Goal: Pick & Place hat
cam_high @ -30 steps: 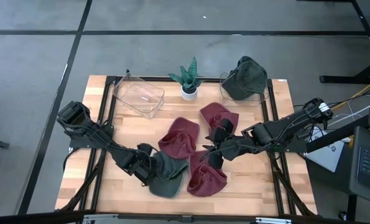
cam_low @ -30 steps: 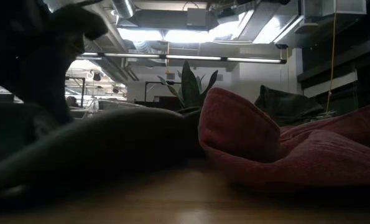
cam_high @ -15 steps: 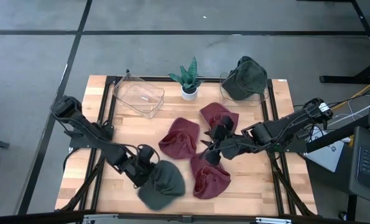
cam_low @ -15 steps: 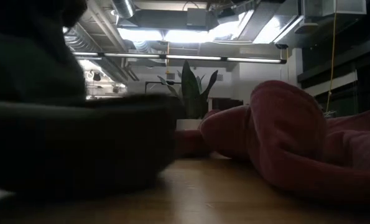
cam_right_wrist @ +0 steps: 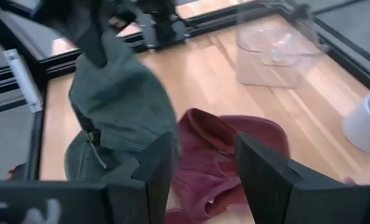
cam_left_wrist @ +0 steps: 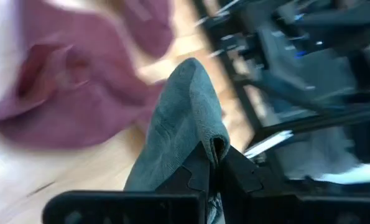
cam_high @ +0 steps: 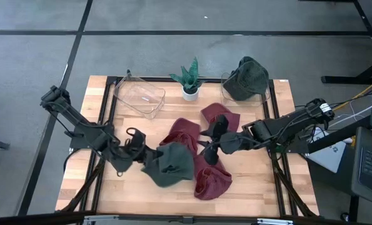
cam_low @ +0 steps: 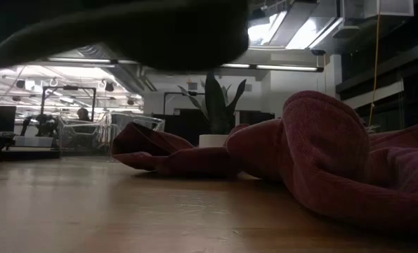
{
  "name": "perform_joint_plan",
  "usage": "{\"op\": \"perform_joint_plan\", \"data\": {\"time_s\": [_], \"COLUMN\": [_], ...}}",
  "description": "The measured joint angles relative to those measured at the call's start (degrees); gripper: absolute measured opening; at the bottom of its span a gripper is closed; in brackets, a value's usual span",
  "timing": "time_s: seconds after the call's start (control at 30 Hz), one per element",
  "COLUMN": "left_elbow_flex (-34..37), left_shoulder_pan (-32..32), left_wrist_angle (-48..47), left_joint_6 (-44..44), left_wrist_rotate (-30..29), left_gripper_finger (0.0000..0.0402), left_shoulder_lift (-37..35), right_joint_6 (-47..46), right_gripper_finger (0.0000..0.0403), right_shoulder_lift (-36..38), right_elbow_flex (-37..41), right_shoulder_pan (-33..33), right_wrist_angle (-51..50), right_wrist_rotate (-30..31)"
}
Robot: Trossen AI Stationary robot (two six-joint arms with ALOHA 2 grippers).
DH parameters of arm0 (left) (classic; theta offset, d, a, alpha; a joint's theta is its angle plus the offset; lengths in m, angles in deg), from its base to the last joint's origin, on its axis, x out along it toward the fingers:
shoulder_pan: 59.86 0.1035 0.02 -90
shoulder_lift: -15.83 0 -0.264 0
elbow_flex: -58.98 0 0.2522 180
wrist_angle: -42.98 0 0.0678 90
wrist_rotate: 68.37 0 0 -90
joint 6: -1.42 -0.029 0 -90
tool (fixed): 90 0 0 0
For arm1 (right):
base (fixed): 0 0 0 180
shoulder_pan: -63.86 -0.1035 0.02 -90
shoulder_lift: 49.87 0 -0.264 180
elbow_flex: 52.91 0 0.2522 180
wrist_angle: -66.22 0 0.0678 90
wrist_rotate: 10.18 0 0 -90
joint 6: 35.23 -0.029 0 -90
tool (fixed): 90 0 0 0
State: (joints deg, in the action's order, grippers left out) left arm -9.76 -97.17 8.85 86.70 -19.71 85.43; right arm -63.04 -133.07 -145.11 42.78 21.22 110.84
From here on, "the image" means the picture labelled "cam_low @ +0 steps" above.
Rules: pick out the person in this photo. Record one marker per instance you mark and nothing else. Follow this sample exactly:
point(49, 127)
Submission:
point(83, 114)

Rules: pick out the dark red towel pile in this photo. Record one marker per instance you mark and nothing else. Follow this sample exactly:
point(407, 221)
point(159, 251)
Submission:
point(321, 147)

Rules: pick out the green snake plant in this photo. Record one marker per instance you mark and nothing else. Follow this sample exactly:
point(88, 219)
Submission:
point(215, 105)

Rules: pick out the clear plastic bin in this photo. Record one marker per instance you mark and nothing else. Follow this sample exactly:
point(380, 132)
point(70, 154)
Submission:
point(138, 128)

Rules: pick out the black station frame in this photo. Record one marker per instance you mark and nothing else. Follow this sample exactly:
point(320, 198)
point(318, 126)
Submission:
point(68, 88)

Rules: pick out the maroon cap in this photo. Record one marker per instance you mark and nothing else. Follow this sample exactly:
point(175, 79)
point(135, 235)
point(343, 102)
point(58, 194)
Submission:
point(152, 147)

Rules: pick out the white plant pot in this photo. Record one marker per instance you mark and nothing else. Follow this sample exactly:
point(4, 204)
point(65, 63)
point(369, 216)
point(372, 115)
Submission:
point(212, 140)

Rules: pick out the black background robot arm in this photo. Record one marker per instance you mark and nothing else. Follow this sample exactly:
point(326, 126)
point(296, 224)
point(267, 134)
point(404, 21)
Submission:
point(47, 124)

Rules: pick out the long ceiling light bar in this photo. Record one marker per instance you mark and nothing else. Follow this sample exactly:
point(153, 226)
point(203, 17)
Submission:
point(286, 67)

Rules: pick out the dark green cap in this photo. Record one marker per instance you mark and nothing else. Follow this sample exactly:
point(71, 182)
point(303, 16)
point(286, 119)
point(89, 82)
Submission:
point(124, 31)

